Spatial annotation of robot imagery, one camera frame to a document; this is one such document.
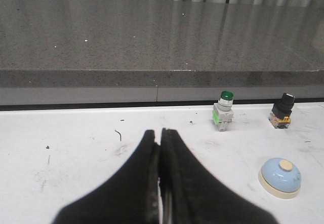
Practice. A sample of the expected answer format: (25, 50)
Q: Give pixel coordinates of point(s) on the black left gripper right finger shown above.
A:
(191, 194)

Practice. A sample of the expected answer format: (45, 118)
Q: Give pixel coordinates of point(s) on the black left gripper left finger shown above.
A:
(129, 196)

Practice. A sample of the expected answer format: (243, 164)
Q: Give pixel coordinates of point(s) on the light blue call bell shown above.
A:
(280, 177)

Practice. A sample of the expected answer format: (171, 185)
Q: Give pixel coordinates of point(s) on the green push button switch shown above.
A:
(222, 113)

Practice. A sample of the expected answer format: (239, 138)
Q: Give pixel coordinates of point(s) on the black selector switch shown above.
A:
(281, 111)

